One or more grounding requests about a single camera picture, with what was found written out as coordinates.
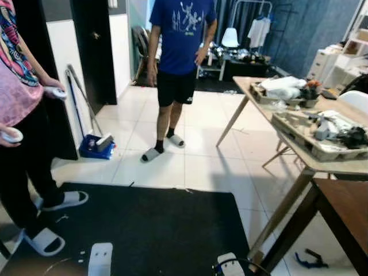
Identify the pink-shirt person's left hand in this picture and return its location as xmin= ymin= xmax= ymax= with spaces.
xmin=39 ymin=77 xmax=63 ymax=93

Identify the black crumpled object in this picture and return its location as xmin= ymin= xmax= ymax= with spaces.
xmin=339 ymin=127 xmax=368 ymax=150

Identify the black wardrobe panel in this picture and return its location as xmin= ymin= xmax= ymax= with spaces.
xmin=13 ymin=0 xmax=79 ymax=162

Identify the person in pink shirt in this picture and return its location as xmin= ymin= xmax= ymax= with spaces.
xmin=0 ymin=0 xmax=90 ymax=257

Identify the light wood table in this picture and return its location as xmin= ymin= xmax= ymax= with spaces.
xmin=216 ymin=76 xmax=368 ymax=266

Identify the white crumpled paper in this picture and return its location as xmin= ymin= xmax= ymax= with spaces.
xmin=313 ymin=112 xmax=358 ymax=140

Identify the black door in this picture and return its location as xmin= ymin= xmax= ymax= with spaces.
xmin=70 ymin=0 xmax=118 ymax=108

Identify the orange potted plant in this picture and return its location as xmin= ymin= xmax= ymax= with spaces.
xmin=304 ymin=80 xmax=322 ymax=101

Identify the large moulded pulp tray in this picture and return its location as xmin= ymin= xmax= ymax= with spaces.
xmin=271 ymin=109 xmax=368 ymax=162

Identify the white drawer unit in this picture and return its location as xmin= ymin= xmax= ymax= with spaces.
xmin=306 ymin=36 xmax=368 ymax=90

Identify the dark brown table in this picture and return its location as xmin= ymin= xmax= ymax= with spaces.
xmin=259 ymin=178 xmax=368 ymax=276

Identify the brown wooden chair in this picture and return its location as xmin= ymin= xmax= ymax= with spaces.
xmin=132 ymin=25 xmax=152 ymax=85

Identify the white plastic bag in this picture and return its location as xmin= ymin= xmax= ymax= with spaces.
xmin=261 ymin=76 xmax=309 ymax=100

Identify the person in blue shirt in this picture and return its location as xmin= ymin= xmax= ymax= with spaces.
xmin=141 ymin=0 xmax=218 ymax=163

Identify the black cluttered bench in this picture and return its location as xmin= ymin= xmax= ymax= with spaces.
xmin=197 ymin=43 xmax=272 ymax=79

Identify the white t-shirt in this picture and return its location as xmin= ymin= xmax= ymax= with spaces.
xmin=248 ymin=16 xmax=271 ymax=50

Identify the blue and black clamp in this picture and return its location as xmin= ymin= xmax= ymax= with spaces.
xmin=294 ymin=248 xmax=329 ymax=270

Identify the white round-back chair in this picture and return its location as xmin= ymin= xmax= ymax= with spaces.
xmin=221 ymin=27 xmax=240 ymax=49

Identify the black floor mat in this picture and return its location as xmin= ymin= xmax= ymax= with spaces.
xmin=0 ymin=183 xmax=254 ymax=276

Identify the white clothes rack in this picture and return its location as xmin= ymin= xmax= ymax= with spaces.
xmin=229 ymin=0 xmax=274 ymax=52

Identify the grey handled broom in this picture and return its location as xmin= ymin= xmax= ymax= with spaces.
xmin=65 ymin=64 xmax=102 ymax=141

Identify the light grey left wrist camera mount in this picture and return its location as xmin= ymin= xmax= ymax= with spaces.
xmin=88 ymin=243 xmax=114 ymax=276

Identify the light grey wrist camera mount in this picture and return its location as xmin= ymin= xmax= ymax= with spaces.
xmin=217 ymin=253 xmax=246 ymax=276
xmin=88 ymin=243 xmax=114 ymax=276

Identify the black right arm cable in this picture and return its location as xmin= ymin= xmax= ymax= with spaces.
xmin=213 ymin=258 xmax=271 ymax=276

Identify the light grey right wrist camera mount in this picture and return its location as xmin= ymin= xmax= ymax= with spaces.
xmin=217 ymin=253 xmax=246 ymax=276

